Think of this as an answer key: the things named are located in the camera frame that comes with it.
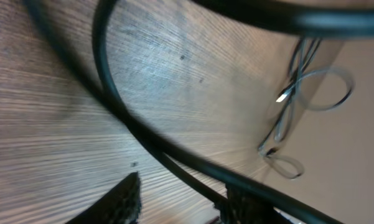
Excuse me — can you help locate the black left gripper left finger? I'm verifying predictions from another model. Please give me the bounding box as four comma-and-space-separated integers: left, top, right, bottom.
67, 172, 142, 224

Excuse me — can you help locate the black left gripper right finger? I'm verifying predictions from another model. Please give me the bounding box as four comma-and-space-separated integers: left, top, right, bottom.
216, 185, 292, 224

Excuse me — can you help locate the black cable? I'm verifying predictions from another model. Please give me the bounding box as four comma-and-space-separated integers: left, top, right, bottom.
21, 0, 374, 224
257, 37, 355, 180

